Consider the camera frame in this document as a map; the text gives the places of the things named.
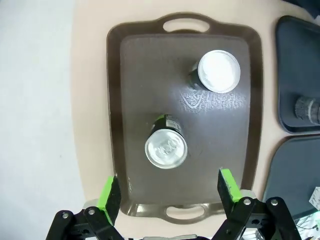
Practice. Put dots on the black Pepsi soda can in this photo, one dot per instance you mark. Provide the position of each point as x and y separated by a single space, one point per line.
166 148
307 108
218 71

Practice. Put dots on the black plastic serving tray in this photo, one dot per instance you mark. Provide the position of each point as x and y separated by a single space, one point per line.
287 170
292 62

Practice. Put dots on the white printed paper sheet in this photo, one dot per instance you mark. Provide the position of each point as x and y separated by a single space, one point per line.
315 200

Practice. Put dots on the person's dark clothing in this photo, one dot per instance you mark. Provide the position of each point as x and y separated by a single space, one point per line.
315 6

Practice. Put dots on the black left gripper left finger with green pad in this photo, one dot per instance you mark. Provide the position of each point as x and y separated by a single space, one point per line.
110 200

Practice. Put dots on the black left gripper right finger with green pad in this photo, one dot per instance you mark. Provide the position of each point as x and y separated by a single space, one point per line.
228 187

